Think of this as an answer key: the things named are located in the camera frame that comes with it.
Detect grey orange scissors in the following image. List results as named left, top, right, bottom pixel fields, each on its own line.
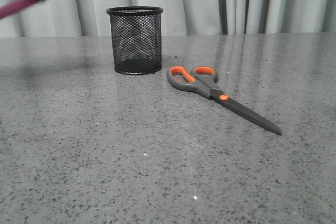
left=166, top=66, right=282, bottom=135

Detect grey curtain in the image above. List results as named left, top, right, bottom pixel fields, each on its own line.
left=1, top=0, right=335, bottom=37

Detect black mesh pen holder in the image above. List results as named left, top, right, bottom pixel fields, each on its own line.
left=106, top=6, right=163, bottom=75

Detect pink highlighter pen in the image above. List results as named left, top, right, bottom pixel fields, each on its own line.
left=0, top=0, right=64, bottom=20

